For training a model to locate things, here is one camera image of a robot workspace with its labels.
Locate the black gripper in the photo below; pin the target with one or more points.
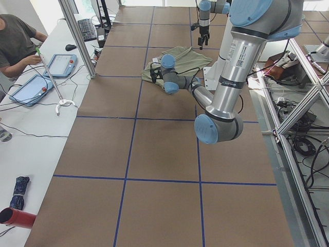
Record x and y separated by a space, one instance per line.
204 32

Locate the olive green long-sleeve shirt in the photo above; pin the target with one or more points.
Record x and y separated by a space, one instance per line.
179 68

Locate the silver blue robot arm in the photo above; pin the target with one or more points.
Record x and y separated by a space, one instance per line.
252 25
205 8

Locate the brown box with white device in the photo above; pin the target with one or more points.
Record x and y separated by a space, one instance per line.
283 65

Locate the black power brick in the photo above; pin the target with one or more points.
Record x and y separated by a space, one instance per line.
101 37

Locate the black computer keyboard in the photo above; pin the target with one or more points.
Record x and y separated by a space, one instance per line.
87 29

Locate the black computer mouse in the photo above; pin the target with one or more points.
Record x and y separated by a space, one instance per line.
70 47

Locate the far blue teach pendant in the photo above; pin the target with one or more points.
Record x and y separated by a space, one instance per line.
62 65

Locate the blue teach pendant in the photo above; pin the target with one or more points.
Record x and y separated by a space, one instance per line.
32 91
62 65

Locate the silver reacher grabber stick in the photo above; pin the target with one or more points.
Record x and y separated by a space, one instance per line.
62 101

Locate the near blue teach pendant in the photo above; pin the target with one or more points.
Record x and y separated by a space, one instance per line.
32 91

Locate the seated person in grey shirt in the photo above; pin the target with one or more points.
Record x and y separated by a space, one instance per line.
17 49

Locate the folded dark blue umbrella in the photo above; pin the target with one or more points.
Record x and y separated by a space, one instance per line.
17 201

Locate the red cylinder tube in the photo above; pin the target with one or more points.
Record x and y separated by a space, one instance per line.
15 217

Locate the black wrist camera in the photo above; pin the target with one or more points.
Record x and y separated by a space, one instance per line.
194 26
155 71

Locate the aluminium frame post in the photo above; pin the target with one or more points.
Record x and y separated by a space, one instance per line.
75 31

